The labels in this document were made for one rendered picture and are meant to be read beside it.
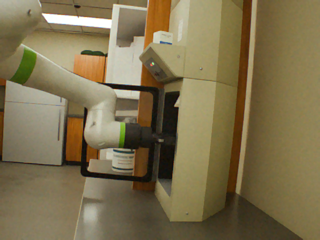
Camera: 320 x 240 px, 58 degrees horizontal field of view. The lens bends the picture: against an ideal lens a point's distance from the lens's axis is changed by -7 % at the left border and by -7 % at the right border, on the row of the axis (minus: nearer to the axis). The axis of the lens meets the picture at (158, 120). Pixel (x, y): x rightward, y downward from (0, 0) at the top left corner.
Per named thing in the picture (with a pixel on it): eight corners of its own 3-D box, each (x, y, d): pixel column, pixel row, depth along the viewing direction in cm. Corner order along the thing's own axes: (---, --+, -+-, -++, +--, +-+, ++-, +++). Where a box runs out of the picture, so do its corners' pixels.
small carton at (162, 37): (164, 51, 110) (166, 35, 110) (171, 50, 106) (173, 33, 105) (152, 49, 108) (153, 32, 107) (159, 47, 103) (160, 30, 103)
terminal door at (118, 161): (151, 183, 129) (160, 87, 127) (80, 176, 128) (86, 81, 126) (151, 182, 130) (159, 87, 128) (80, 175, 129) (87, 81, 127)
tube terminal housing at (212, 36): (209, 194, 136) (225, 22, 132) (239, 221, 104) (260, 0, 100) (154, 193, 131) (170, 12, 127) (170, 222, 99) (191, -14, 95)
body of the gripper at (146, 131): (142, 127, 106) (168, 129, 108) (139, 125, 114) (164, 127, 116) (140, 149, 106) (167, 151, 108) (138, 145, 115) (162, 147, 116)
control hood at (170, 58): (163, 83, 129) (166, 59, 128) (183, 78, 97) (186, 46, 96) (136, 80, 127) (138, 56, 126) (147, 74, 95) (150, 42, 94)
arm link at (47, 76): (15, 90, 92) (32, 78, 85) (22, 59, 96) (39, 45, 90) (103, 123, 118) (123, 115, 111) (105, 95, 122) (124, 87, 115)
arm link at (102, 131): (83, 152, 110) (82, 143, 100) (86, 119, 114) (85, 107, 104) (122, 154, 112) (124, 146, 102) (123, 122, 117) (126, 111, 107)
